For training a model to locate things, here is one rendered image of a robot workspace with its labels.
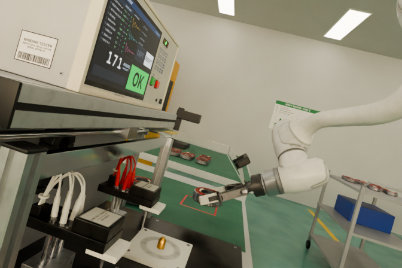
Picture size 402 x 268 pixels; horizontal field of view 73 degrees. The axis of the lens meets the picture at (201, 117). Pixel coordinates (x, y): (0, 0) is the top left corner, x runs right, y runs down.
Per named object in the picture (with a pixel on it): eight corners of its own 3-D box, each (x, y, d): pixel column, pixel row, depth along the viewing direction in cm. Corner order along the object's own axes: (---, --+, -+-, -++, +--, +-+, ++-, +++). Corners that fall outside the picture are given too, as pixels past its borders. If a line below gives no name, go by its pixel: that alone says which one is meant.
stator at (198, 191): (224, 203, 103) (227, 193, 103) (218, 210, 92) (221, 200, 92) (197, 193, 106) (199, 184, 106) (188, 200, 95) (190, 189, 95)
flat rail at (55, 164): (168, 145, 89) (171, 136, 89) (20, 185, 28) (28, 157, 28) (165, 144, 89) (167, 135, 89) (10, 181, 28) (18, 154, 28)
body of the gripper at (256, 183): (266, 197, 89) (239, 203, 92) (267, 192, 98) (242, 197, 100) (259, 174, 90) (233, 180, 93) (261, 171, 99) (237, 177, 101)
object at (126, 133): (135, 138, 73) (139, 123, 73) (126, 139, 67) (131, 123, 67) (120, 133, 74) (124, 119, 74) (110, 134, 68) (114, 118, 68)
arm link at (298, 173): (286, 201, 92) (278, 169, 102) (334, 192, 89) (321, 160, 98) (281, 185, 85) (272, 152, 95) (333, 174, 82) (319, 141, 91)
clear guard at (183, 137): (242, 168, 87) (247, 151, 87) (244, 185, 63) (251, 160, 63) (148, 140, 91) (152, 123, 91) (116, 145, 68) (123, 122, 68)
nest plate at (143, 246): (191, 248, 76) (192, 244, 76) (180, 278, 61) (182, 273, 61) (142, 231, 78) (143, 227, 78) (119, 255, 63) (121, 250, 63)
